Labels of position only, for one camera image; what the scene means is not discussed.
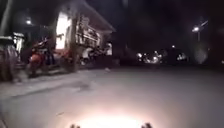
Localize street lamp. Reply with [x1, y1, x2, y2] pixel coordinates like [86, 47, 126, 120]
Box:
[191, 19, 210, 43]

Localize grey asphalt road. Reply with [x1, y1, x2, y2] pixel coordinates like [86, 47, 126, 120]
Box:
[0, 64, 224, 128]

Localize red motorbike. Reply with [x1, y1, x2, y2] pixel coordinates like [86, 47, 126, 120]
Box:
[27, 38, 54, 78]

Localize building with lit front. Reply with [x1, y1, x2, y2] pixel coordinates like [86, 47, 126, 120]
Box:
[49, 0, 117, 68]

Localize pole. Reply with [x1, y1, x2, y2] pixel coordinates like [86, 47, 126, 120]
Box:
[0, 0, 15, 38]

